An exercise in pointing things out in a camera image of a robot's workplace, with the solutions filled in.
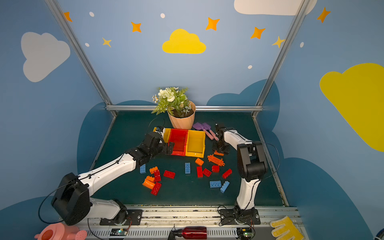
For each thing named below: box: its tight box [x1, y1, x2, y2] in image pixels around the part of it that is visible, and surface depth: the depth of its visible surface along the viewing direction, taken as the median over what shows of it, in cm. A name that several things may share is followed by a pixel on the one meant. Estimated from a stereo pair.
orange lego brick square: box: [195, 157, 204, 166], surface depth 95 cm
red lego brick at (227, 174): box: [222, 168, 233, 179], surface depth 89 cm
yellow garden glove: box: [270, 216, 305, 240], surface depth 72 cm
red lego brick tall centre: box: [196, 166, 203, 178], surface depth 91 cm
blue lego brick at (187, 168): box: [184, 162, 191, 174], surface depth 92 cm
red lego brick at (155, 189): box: [150, 182, 162, 196], surface depth 84 cm
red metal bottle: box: [174, 226, 207, 240], surface depth 69 cm
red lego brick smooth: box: [211, 165, 220, 173], surface depth 92 cm
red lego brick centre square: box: [202, 168, 212, 177], surface depth 90 cm
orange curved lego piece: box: [142, 175, 156, 190], surface depth 86 cm
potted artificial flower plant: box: [151, 87, 196, 130], surface depth 95 cm
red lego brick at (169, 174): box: [163, 170, 176, 179], surface depth 90 cm
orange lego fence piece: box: [207, 154, 226, 167], surface depth 96 cm
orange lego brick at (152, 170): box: [149, 166, 159, 175], surface depth 90 cm
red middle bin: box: [168, 128, 189, 157], surface depth 103 cm
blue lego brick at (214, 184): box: [209, 180, 222, 188], surface depth 86 cm
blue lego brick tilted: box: [219, 180, 230, 194], surface depth 85 cm
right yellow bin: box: [185, 129, 206, 158], surface depth 101 cm
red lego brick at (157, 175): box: [154, 169, 161, 182], surface depth 90 cm
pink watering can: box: [34, 222, 88, 240], surface depth 62 cm
